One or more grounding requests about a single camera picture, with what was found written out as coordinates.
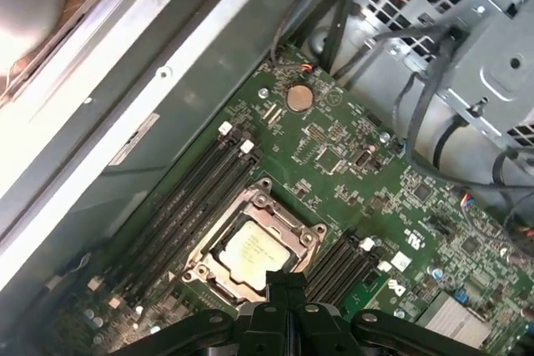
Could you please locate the RAM slot with white clip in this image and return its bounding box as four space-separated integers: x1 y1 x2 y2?
88 121 233 293
310 237 376 303
108 141 255 309

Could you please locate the grey metal drive cage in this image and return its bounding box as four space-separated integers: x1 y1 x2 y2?
304 0 534 153

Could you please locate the black sleeved cable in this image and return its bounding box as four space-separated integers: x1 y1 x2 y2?
391 24 534 215

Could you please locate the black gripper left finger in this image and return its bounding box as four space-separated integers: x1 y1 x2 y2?
118 272 289 356

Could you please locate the open black PC case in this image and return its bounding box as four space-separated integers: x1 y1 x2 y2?
0 0 534 332

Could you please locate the round coin battery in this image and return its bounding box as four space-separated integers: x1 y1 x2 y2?
285 83 314 113

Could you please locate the thin black wire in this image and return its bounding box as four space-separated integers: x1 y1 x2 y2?
269 0 366 72

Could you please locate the silver CPU with green rim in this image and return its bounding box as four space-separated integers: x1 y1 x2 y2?
210 220 293 290

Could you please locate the green Dell motherboard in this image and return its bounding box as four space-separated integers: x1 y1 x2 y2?
53 45 534 356

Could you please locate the silver finned chipset heatsink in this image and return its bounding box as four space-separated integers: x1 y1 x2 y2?
416 288 493 351

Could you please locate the metal socket cover frame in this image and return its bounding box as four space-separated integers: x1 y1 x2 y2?
183 178 329 318

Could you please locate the CPU socket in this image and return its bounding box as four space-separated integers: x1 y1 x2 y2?
181 176 330 319

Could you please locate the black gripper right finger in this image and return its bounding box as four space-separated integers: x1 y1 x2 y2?
287 273 485 356

